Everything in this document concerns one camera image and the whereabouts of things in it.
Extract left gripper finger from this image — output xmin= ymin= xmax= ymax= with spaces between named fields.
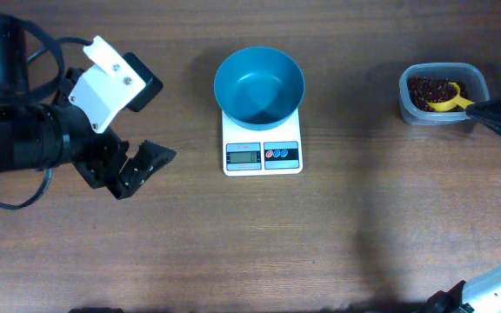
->
xmin=123 ymin=52 xmax=164 ymax=112
xmin=105 ymin=140 xmax=177 ymax=200

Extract yellow measuring scoop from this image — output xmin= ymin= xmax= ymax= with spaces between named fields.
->
xmin=428 ymin=83 xmax=473 ymax=112

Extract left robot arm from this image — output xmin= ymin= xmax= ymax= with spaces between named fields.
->
xmin=0 ymin=14 xmax=176 ymax=200

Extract blue plastic bowl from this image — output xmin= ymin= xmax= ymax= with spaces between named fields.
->
xmin=213 ymin=46 xmax=306 ymax=131

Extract white digital kitchen scale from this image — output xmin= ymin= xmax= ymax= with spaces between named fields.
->
xmin=222 ymin=110 xmax=304 ymax=176

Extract clear plastic container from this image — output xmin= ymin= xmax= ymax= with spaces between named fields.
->
xmin=399 ymin=63 xmax=490 ymax=126

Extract red beans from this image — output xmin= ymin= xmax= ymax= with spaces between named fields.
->
xmin=406 ymin=77 xmax=470 ymax=113

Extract left black cable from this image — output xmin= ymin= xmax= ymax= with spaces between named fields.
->
xmin=0 ymin=19 xmax=93 ymax=211

